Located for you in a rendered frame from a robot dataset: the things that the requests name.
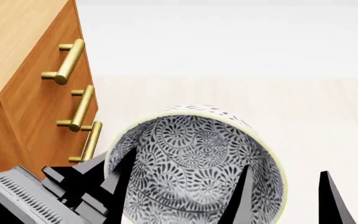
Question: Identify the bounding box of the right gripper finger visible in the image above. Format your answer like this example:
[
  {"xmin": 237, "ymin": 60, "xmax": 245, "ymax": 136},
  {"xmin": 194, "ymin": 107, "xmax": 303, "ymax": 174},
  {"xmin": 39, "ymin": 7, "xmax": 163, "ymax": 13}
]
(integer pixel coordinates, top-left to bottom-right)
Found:
[
  {"xmin": 218, "ymin": 163, "xmax": 255, "ymax": 224},
  {"xmin": 318, "ymin": 170, "xmax": 358, "ymax": 224}
]

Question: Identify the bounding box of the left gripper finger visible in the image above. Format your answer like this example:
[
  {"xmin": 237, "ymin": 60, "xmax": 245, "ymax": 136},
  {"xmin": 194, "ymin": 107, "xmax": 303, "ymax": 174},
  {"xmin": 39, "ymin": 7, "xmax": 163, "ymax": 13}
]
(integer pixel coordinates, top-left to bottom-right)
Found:
[
  {"xmin": 63, "ymin": 151, "xmax": 109, "ymax": 200},
  {"xmin": 99, "ymin": 147, "xmax": 138, "ymax": 196}
]

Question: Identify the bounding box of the long brass drawer handle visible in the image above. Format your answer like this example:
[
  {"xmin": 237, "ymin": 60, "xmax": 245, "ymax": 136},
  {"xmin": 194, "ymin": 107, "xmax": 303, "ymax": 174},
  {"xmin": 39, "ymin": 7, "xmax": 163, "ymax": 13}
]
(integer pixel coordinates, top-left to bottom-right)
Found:
[
  {"xmin": 40, "ymin": 38, "xmax": 86, "ymax": 86},
  {"xmin": 56, "ymin": 84, "xmax": 96, "ymax": 133},
  {"xmin": 68, "ymin": 121, "xmax": 103, "ymax": 164}
]

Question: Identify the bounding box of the black-and-white floral patterned bowl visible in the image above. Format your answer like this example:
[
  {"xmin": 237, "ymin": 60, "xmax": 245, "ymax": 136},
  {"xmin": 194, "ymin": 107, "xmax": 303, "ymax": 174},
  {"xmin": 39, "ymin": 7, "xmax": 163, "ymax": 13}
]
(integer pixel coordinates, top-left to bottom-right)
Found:
[{"xmin": 103, "ymin": 103, "xmax": 289, "ymax": 224}]

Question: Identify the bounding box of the wooden three-drawer cabinet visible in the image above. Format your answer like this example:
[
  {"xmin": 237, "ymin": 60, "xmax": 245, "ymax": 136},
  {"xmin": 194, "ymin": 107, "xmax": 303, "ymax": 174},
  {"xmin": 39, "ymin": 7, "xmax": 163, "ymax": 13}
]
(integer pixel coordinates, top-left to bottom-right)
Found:
[{"xmin": 0, "ymin": 0, "xmax": 104, "ymax": 179}]

